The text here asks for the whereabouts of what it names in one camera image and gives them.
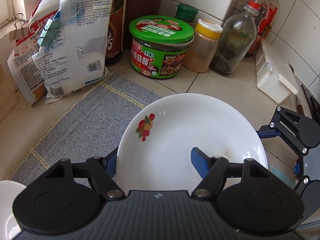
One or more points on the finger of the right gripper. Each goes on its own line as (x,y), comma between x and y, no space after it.
(266,132)

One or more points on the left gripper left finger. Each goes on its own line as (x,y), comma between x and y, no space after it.
(99,171)

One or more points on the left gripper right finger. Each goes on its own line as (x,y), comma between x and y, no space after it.
(212,172)

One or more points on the white fruit plate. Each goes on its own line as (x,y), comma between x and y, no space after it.
(154,153)

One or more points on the white floral bowl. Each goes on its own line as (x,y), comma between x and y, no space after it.
(9,190)

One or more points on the grey teal checked mat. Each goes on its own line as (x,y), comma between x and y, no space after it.
(94,125)

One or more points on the white seasoning box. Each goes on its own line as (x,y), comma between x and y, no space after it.
(274,75)

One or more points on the clear glass oil bottle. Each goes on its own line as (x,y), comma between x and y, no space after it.
(239,33)

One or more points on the yellow lid spice jar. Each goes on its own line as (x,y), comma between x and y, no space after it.
(203,47)

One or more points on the red white food bag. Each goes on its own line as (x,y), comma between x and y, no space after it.
(26,75)

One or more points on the white blue salt bag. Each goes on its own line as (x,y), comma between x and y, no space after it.
(75,59)

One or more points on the bamboo cutting board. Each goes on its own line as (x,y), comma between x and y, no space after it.
(8,96)

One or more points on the dark vinegar bottle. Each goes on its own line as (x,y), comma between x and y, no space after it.
(115,34)

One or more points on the green mushroom sauce jar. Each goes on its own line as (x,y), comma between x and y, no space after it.
(159,45)

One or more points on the green lid small jar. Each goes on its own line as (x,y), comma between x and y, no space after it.
(186,13)

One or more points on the dark red knife block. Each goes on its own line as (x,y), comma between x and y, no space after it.
(136,9)

